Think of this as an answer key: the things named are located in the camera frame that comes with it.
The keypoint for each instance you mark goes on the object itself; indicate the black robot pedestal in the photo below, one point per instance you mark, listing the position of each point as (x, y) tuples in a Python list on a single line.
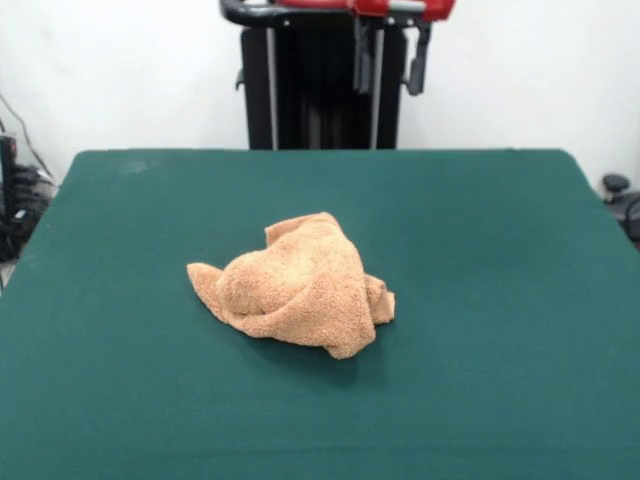
[(320, 100)]

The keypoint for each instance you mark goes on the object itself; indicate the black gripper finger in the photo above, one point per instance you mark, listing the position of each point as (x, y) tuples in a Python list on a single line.
[(364, 55), (419, 60)]

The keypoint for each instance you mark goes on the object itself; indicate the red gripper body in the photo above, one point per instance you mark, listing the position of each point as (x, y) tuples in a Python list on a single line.
[(435, 9)]

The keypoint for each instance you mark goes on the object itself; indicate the black equipment box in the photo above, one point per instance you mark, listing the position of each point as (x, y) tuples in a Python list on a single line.
[(7, 170)]

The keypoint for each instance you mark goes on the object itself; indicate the orange terry towel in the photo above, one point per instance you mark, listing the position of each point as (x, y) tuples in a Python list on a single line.
[(300, 280)]

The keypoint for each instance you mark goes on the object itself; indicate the black office chair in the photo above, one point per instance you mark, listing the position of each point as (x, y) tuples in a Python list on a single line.
[(622, 200)]

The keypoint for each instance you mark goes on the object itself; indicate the dark green table cloth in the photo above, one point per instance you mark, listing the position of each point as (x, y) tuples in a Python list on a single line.
[(100, 360)]

